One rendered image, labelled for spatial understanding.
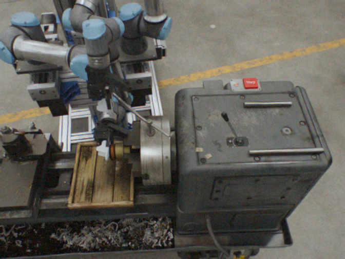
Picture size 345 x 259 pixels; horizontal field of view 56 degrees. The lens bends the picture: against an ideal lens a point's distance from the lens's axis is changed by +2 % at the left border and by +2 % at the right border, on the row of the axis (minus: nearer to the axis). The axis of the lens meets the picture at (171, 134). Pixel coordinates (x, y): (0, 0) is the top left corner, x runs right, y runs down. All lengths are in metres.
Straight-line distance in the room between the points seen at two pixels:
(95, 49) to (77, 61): 0.25
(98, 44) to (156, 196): 0.79
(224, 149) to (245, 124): 0.16
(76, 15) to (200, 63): 2.31
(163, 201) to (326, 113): 2.12
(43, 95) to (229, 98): 0.96
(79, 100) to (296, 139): 1.25
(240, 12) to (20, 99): 2.68
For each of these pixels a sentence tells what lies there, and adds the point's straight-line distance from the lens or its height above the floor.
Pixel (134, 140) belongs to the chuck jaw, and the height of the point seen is 1.13.
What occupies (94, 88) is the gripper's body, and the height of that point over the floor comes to 1.45.
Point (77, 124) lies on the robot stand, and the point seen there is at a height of 0.21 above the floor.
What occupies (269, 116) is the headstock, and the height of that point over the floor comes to 1.25.
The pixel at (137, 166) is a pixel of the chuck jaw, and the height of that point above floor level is 1.12.
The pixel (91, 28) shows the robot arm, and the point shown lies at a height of 1.65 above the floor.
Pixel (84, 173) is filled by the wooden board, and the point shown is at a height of 0.89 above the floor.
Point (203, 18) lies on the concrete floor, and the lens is 4.08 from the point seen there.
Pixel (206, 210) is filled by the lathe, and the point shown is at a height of 0.86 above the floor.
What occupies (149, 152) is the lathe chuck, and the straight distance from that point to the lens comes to 1.30.
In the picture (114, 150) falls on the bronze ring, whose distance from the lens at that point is 1.44.
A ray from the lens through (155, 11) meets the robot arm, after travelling 1.56.
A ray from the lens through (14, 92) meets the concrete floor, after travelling 3.49.
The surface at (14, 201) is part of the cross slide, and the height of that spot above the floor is 0.97.
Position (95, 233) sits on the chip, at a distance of 1.85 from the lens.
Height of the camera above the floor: 2.30
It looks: 54 degrees down
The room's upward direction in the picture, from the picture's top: straight up
